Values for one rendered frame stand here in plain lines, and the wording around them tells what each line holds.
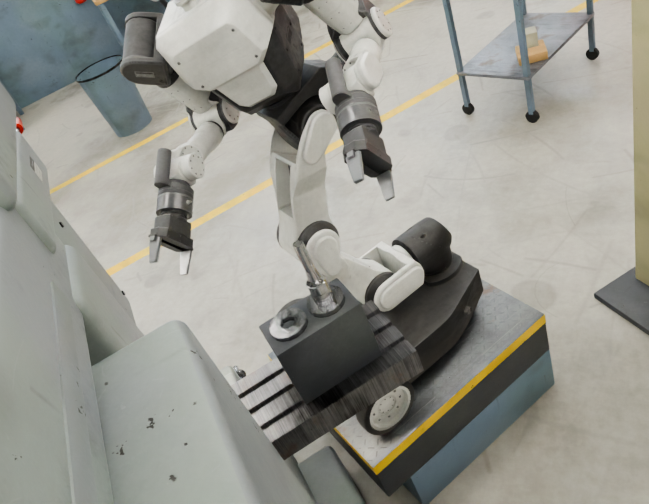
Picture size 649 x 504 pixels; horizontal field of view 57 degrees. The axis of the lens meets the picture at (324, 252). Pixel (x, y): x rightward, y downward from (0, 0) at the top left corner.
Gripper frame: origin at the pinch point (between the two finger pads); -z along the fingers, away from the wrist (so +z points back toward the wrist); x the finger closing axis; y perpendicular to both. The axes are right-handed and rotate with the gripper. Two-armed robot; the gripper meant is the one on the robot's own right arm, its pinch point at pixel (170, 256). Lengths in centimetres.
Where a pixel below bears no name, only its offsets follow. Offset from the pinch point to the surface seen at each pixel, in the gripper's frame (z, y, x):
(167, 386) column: -39, 49, 49
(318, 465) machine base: -48, -13, -95
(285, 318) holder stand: -15.8, 26.0, -11.3
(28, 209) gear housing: -14, 26, 55
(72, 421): -43, 48, 61
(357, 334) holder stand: -19.0, 39.2, -21.6
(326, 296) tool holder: -12.0, 36.5, -11.7
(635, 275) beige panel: 27, 97, -170
